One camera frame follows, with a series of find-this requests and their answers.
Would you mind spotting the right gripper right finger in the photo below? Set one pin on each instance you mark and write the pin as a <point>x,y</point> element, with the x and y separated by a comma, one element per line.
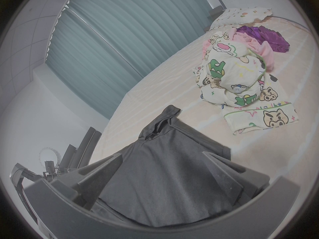
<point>224,180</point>

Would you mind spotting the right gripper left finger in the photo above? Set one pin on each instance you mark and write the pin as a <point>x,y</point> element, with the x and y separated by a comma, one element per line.
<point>99,183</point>

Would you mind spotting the black shirt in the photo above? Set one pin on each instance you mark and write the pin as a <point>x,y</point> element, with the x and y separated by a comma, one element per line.
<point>162,178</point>

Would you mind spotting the bed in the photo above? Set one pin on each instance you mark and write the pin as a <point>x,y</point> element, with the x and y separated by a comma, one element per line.
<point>174,96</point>

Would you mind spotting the dark grey chest of drawers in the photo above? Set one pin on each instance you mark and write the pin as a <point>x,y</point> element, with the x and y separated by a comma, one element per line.
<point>87,148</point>

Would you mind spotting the dark grey dressing table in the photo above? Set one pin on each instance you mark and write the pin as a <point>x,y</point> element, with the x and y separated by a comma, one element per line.
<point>67,158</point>

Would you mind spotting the white printed pyjama top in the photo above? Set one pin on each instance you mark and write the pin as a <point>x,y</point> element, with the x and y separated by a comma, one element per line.
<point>236,78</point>

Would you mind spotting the blue-green curtain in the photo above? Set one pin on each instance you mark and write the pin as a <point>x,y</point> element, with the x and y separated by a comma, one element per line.
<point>94,71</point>
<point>149,21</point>

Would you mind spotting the pink garment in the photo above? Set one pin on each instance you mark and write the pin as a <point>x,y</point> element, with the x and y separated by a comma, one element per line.
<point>265,53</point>

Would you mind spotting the purple garment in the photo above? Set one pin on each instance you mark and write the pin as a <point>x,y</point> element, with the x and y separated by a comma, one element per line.
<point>271,40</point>

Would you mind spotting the grey bedside table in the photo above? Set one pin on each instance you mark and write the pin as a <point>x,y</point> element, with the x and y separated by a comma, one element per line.
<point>215,15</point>

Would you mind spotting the white printed pillow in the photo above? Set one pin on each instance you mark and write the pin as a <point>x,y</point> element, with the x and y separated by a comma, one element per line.
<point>239,15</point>

